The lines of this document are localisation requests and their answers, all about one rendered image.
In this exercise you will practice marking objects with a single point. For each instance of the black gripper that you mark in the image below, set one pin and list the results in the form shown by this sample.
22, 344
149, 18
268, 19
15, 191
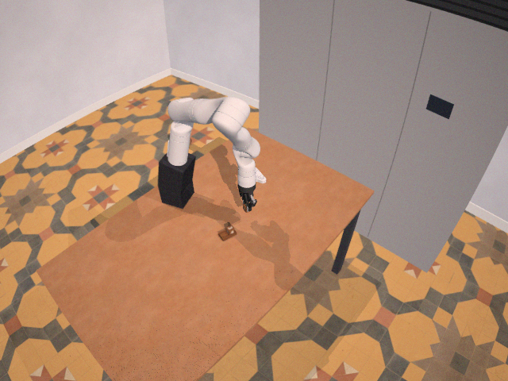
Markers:
247, 196

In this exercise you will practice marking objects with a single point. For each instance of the brown rectangular tray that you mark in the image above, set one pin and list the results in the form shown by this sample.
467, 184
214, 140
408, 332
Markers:
224, 235

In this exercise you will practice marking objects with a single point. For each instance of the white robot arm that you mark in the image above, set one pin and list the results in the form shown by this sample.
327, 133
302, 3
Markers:
232, 114

